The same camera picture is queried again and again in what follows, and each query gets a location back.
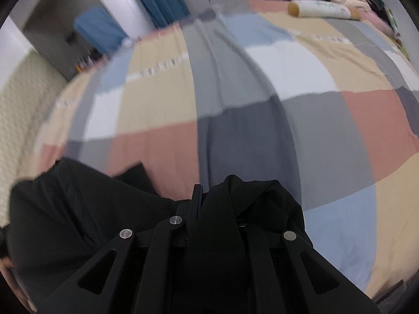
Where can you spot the green plush item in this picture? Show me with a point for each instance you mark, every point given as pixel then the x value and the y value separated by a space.
pixel 405 51

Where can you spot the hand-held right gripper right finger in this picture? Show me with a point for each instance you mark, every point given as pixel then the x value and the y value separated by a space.
pixel 294 252

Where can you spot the patchwork bed blanket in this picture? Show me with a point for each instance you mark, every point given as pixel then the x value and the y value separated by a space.
pixel 229 72

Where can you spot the pink cloth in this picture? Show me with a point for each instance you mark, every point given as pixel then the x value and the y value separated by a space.
pixel 376 19

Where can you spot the cluster of cosmetic bottles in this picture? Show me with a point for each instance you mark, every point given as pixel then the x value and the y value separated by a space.
pixel 86 62

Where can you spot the grey built-in cabinet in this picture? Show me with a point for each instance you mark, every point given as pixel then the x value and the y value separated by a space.
pixel 59 3

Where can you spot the person's left forearm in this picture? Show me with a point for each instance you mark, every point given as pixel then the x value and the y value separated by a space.
pixel 16 284

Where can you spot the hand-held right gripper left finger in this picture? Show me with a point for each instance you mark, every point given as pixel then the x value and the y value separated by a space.
pixel 193 212

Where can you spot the blue chair cover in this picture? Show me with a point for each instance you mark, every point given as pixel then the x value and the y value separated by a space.
pixel 98 29

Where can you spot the cream quilted headboard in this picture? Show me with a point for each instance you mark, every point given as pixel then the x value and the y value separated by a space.
pixel 19 121

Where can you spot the black puffer jacket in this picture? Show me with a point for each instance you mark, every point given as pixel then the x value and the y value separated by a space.
pixel 65 219

